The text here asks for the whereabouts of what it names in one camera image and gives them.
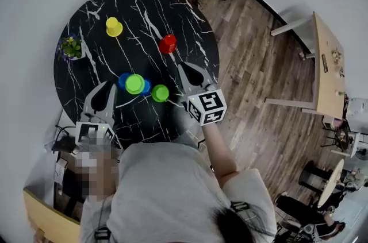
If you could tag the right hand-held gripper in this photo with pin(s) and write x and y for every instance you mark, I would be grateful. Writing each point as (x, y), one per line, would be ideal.
(208, 105)

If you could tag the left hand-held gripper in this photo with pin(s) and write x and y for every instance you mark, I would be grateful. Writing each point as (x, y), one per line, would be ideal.
(95, 132)

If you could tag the blue paper cup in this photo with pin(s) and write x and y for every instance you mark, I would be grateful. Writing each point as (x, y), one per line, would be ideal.
(147, 88)
(122, 81)

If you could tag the green paper cup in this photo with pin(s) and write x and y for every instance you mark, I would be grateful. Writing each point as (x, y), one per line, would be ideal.
(160, 93)
(134, 84)

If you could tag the red paper cup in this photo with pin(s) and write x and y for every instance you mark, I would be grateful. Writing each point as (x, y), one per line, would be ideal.
(168, 44)

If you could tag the yellow paper cup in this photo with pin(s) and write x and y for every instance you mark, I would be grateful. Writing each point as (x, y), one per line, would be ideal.
(114, 27)

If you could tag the person's left forearm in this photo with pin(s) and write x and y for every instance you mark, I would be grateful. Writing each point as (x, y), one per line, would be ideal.
(102, 173)

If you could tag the person's right forearm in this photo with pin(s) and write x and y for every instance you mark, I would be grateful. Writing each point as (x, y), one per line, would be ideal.
(221, 152)

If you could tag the small potted plant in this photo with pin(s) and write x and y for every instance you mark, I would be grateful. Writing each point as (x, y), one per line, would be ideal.
(72, 48)

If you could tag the person's grey shirt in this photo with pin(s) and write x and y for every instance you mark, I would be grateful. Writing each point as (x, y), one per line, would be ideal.
(172, 196)

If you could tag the light wooden cabinet top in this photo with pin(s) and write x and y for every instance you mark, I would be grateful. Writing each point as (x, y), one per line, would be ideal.
(49, 221)

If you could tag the black harness buckle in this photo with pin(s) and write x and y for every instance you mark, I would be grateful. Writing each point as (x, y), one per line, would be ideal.
(239, 206)
(102, 234)

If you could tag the black remote control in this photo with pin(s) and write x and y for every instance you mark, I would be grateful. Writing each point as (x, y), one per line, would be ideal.
(325, 63)

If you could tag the light wooden desk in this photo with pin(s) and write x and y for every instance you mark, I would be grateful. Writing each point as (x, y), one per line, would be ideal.
(327, 84)

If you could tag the pile of small beige objects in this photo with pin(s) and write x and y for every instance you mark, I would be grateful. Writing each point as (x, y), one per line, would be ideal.
(336, 56)

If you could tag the black round table base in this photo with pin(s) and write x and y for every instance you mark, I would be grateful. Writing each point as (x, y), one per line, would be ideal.
(314, 175)

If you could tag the white storage box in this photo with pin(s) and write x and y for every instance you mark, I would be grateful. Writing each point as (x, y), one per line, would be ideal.
(358, 111)

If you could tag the white round side table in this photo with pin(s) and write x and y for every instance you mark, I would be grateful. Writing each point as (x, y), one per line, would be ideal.
(332, 181)

